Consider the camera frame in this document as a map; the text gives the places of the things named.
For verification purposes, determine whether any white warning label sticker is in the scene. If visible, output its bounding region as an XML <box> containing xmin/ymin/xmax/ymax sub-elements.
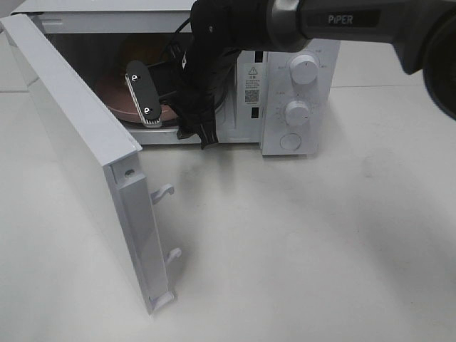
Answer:
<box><xmin>242</xmin><ymin>63</ymin><xmax>265</xmax><ymax>105</ymax></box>

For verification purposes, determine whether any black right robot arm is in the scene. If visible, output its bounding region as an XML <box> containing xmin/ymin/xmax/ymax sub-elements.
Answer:
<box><xmin>125</xmin><ymin>1</ymin><xmax>455</xmax><ymax>147</ymax></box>

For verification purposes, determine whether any upper white power knob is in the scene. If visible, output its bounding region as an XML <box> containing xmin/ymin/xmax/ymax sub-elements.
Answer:
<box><xmin>289</xmin><ymin>53</ymin><xmax>319</xmax><ymax>85</ymax></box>

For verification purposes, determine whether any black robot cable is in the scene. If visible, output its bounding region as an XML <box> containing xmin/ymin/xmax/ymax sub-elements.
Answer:
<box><xmin>162</xmin><ymin>16</ymin><xmax>195</xmax><ymax>63</ymax></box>

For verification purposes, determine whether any toy burger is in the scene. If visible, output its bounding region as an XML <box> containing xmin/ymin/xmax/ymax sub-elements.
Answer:
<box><xmin>112</xmin><ymin>33</ymin><xmax>184</xmax><ymax>73</ymax></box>

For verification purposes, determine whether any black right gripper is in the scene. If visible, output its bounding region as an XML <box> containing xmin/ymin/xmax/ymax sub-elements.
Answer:
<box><xmin>125</xmin><ymin>35</ymin><xmax>242</xmax><ymax>149</ymax></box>

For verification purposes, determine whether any pink round plate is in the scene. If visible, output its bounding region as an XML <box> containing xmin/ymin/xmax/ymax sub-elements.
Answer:
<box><xmin>95</xmin><ymin>73</ymin><xmax>181</xmax><ymax>125</ymax></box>

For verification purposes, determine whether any white microwave door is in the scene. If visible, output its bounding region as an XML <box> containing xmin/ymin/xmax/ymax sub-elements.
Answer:
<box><xmin>1</xmin><ymin>14</ymin><xmax>182</xmax><ymax>313</ymax></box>

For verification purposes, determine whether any white microwave oven body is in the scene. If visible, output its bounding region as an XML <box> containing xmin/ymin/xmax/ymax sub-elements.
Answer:
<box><xmin>10</xmin><ymin>1</ymin><xmax>340</xmax><ymax>155</ymax></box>

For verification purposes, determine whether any round white door button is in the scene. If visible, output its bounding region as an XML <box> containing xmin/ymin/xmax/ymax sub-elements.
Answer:
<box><xmin>280</xmin><ymin>133</ymin><xmax>301</xmax><ymax>151</ymax></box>

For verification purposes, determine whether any glass microwave turntable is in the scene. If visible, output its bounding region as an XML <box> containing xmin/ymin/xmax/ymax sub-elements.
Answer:
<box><xmin>119</xmin><ymin>86</ymin><xmax>228</xmax><ymax>129</ymax></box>

